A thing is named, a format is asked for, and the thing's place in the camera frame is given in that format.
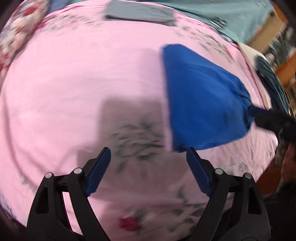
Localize pink floral bed sheet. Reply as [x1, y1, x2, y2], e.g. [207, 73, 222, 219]
[0, 0, 279, 237]

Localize blue and red pants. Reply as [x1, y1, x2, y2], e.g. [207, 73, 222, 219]
[161, 43, 253, 153]

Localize wooden furniture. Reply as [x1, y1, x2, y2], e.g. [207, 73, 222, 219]
[245, 5, 296, 84]

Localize blue-grey plaid cloth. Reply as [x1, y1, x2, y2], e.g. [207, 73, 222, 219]
[47, 0, 70, 12]

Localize folded grey pants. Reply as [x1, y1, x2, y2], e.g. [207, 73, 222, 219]
[105, 0, 178, 26]

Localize dark teal garment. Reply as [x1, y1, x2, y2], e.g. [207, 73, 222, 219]
[255, 55, 290, 116]

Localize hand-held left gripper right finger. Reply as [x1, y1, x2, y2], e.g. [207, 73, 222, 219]
[186, 146, 271, 241]

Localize red floral quilt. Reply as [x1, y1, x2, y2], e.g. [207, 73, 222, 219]
[0, 0, 51, 72]

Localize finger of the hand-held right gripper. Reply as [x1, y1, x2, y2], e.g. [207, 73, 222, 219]
[248, 105, 281, 131]

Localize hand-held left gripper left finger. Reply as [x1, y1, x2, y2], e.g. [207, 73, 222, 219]
[27, 147, 112, 241]

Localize teal heart-print cloth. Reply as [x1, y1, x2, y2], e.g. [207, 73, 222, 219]
[148, 0, 279, 44]

